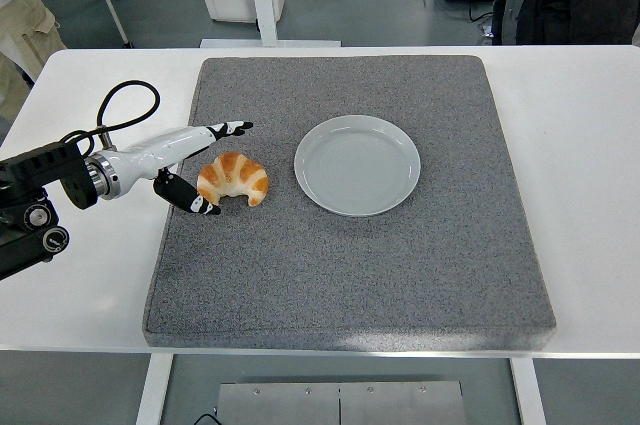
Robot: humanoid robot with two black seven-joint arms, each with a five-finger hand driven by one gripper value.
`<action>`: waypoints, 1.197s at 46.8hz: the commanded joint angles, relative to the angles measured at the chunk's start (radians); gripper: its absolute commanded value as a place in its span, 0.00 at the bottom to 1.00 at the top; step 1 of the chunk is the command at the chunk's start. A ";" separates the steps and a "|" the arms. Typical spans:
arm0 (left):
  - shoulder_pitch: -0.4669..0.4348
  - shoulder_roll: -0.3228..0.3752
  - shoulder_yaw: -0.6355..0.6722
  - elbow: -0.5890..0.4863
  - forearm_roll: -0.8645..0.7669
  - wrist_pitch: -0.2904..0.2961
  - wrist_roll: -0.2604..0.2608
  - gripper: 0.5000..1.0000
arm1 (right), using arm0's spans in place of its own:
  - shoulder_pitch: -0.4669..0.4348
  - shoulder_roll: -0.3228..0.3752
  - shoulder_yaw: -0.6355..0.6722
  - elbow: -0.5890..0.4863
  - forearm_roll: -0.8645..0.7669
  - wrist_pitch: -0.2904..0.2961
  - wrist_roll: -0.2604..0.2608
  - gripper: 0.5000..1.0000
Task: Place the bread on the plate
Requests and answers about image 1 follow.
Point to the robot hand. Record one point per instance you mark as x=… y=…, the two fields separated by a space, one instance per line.
x=165 y=147

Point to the golden croissant bread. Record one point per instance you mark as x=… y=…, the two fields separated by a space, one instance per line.
x=230 y=170

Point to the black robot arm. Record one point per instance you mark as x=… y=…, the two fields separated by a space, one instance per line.
x=30 y=170

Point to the round grey plate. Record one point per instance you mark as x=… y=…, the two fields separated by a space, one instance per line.
x=357 y=166

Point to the grey metal plate with screws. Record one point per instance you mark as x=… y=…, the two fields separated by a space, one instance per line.
x=340 y=405

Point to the person in beige trousers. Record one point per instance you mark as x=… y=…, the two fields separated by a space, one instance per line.
x=22 y=25

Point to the grey speckled mat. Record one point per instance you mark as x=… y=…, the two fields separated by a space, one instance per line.
x=350 y=270

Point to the white table leg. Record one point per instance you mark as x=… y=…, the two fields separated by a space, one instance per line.
x=529 y=395
x=152 y=390

